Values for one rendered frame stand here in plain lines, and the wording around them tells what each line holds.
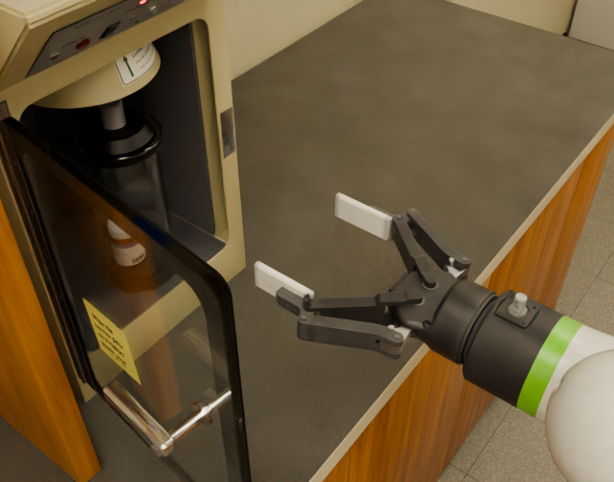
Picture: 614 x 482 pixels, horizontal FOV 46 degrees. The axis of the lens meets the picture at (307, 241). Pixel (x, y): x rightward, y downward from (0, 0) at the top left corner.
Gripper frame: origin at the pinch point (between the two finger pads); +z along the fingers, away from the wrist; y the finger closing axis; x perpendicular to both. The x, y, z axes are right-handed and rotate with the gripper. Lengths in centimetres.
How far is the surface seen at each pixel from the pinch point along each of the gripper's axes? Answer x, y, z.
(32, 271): 4.7, 18.0, 24.0
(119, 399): 1.9, 24.6, 1.8
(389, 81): 28, -75, 36
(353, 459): 47.1, -6.1, -3.9
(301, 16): 25, -84, 66
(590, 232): 122, -171, 3
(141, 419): 1.9, 24.8, -1.2
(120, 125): -3.5, 0.4, 27.5
